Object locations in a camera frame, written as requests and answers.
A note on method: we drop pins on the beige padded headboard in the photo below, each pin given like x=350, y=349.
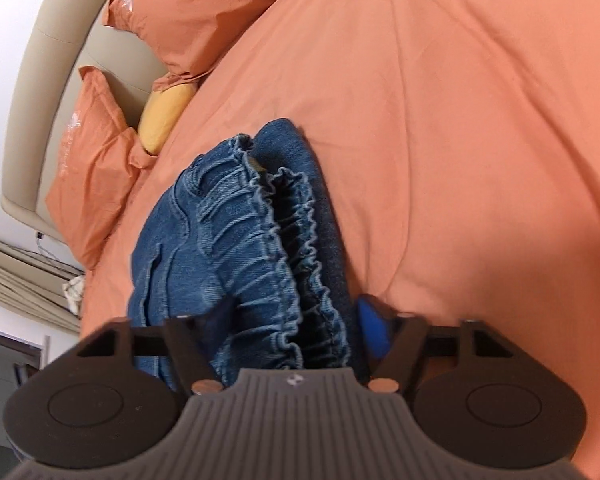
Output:
x=45, y=85

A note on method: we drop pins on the orange pillow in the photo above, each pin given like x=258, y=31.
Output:
x=90, y=180
x=200, y=10

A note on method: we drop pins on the orange bed sheet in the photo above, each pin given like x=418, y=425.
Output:
x=430, y=160

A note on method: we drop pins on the blue denim pants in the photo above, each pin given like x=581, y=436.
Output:
x=240, y=270

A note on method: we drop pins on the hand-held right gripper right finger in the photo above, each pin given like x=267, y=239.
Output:
x=375, y=330

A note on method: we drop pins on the dark cabinet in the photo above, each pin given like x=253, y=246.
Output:
x=10, y=370

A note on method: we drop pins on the beige curtain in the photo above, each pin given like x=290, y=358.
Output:
x=20, y=280

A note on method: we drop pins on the yellow pillow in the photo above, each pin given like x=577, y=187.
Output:
x=162, y=115

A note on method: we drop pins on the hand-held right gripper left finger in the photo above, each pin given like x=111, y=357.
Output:
x=190, y=355

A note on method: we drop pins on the white crumpled cloth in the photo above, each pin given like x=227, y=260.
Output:
x=75, y=292

